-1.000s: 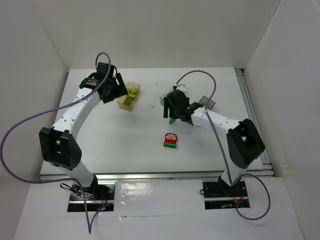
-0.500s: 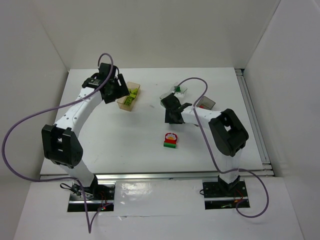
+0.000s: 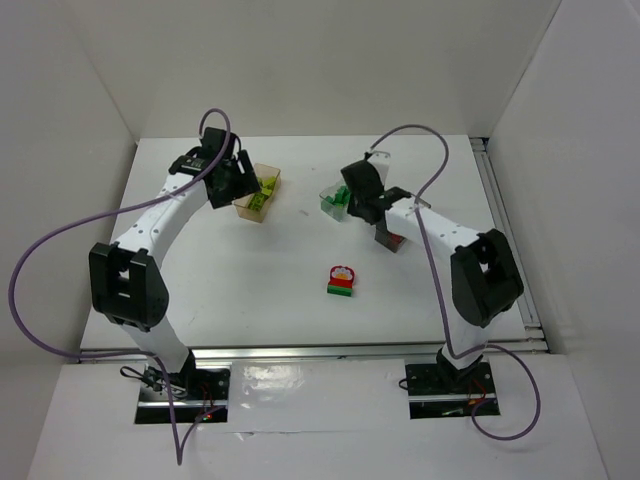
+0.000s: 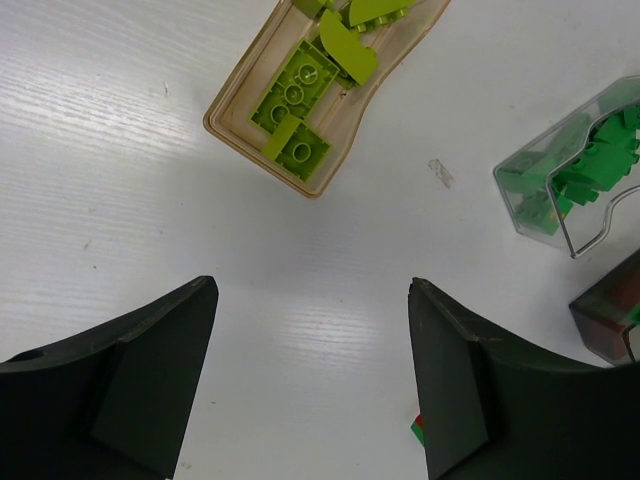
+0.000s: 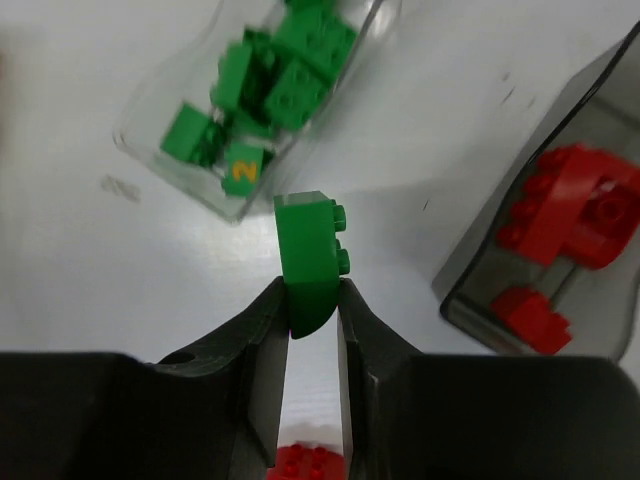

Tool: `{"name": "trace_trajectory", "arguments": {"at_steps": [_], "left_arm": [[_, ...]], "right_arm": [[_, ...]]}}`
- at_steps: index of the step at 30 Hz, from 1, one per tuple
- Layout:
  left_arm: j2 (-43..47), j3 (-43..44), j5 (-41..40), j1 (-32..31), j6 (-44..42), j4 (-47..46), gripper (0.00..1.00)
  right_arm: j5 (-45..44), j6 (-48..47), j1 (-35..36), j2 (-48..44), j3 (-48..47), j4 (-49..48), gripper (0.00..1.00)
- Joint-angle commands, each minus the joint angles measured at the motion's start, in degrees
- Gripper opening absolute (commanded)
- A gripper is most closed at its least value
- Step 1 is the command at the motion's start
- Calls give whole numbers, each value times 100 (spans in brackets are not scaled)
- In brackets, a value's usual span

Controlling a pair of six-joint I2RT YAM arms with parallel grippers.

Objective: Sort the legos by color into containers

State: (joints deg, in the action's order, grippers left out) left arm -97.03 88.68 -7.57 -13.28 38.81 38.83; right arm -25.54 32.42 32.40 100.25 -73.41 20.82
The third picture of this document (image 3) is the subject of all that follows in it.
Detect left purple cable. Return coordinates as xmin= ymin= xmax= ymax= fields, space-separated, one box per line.
xmin=8 ymin=107 xmax=236 ymax=466

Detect clear transparent container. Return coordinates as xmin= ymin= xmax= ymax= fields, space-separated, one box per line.
xmin=319 ymin=181 xmax=351 ymax=222

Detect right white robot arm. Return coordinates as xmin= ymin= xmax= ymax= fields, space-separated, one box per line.
xmin=341 ymin=159 xmax=524 ymax=388

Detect green curved brick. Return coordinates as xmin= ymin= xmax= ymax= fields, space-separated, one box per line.
xmin=325 ymin=185 xmax=351 ymax=208

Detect red flower lego block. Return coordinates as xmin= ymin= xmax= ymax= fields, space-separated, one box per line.
xmin=326 ymin=265 xmax=356 ymax=297

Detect aluminium rail right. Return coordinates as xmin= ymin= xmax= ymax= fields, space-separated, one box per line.
xmin=469 ymin=137 xmax=549 ymax=353

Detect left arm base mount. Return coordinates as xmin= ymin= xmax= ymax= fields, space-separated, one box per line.
xmin=134 ymin=367 xmax=230 ymax=425

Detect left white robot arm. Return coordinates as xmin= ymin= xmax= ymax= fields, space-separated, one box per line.
xmin=89 ymin=127 xmax=260 ymax=392

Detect orange transparent container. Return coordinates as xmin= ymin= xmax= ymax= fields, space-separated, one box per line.
xmin=233 ymin=163 xmax=281 ymax=223

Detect dark grey transparent container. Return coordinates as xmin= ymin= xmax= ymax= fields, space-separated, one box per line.
xmin=374 ymin=225 xmax=406 ymax=253

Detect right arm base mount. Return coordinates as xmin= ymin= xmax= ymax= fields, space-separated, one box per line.
xmin=398 ymin=362 xmax=500 ymax=420

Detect aluminium rail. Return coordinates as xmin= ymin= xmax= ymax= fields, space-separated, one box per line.
xmin=81 ymin=337 xmax=549 ymax=362
xmin=469 ymin=137 xmax=549 ymax=353

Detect lime long lego brick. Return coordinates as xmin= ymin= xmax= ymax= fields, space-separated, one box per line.
xmin=246 ymin=193 xmax=269 ymax=212

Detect aluminium rail front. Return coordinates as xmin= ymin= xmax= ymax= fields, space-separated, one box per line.
xmin=81 ymin=337 xmax=549 ymax=362

